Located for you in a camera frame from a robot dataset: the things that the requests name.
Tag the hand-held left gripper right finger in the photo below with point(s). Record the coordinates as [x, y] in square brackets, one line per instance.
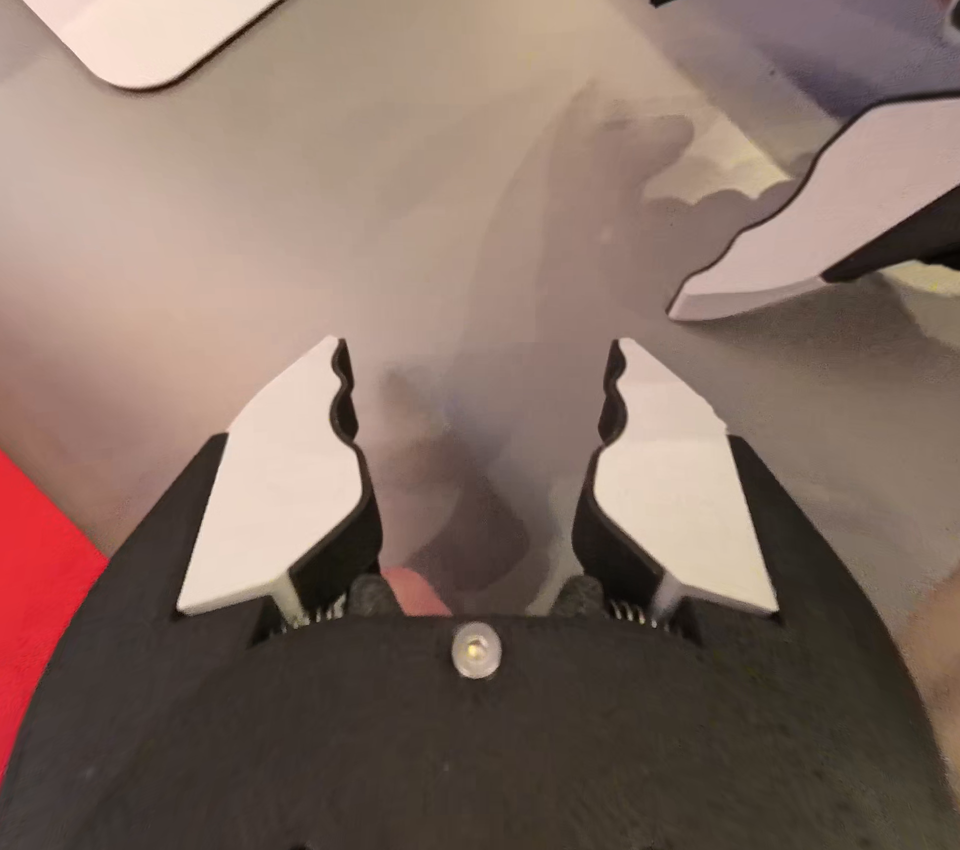
[675, 497]

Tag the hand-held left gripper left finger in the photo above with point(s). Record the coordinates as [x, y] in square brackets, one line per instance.
[277, 490]

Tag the red cube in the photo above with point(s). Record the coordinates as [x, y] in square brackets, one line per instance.
[37, 602]

